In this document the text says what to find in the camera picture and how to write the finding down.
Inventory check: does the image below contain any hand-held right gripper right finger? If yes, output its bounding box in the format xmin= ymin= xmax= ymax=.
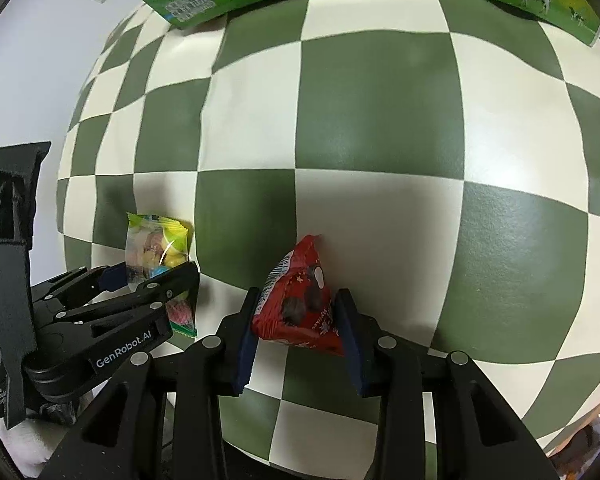
xmin=331 ymin=289 xmax=561 ymax=480

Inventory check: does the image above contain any red spotted snack packet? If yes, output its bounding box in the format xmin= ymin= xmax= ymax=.
xmin=250 ymin=234 xmax=346 ymax=358

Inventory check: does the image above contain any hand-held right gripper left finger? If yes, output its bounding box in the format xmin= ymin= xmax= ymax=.
xmin=40 ymin=287 xmax=261 ymax=480

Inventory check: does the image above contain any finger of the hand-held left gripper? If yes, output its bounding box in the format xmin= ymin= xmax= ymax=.
xmin=55 ymin=261 xmax=202 ymax=328
xmin=32 ymin=262 xmax=131 ymax=308

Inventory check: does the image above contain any green white checkered mat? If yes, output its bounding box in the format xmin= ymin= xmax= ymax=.
xmin=55 ymin=0 xmax=600 ymax=480

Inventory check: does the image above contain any white cloth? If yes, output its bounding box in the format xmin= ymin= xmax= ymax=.
xmin=0 ymin=400 xmax=81 ymax=480

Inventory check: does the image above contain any green candy packet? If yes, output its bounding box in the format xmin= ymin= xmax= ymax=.
xmin=125 ymin=211 xmax=200 ymax=336

